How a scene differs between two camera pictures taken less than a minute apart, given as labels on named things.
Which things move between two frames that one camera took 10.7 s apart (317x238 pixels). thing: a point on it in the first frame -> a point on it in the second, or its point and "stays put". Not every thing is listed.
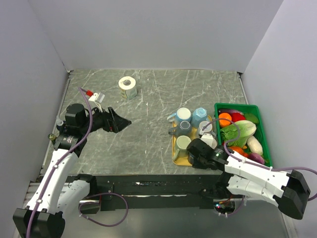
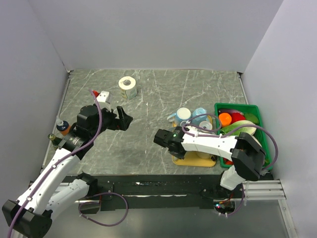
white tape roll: [128, 86] stays put
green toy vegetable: [252, 117] stays put
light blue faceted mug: [199, 114] stays put
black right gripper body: [198, 162] -> [180, 154]
